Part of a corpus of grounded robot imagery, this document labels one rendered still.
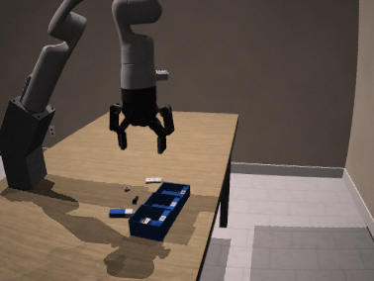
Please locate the blue three-compartment bin rack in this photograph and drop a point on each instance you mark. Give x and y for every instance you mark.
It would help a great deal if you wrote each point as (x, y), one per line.
(157, 208)

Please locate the white domino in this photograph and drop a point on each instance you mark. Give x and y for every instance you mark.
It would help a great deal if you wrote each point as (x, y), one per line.
(153, 180)

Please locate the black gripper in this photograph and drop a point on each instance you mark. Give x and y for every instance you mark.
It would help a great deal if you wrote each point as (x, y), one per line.
(141, 115)

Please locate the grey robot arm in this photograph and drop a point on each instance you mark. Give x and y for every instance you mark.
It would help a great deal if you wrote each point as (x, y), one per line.
(137, 51)

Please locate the black bolt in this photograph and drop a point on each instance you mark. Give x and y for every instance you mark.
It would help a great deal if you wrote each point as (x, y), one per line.
(135, 200)

